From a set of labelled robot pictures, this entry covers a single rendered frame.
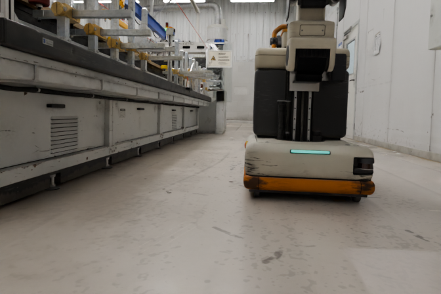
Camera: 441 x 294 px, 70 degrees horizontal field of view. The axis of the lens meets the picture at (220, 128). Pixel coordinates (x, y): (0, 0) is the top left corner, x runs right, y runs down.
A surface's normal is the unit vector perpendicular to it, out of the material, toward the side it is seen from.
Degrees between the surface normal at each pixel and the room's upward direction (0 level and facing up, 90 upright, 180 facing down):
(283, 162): 90
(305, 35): 98
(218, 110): 90
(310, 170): 90
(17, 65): 90
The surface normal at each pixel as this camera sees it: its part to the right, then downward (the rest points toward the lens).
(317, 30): -0.09, 0.19
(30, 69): 1.00, 0.04
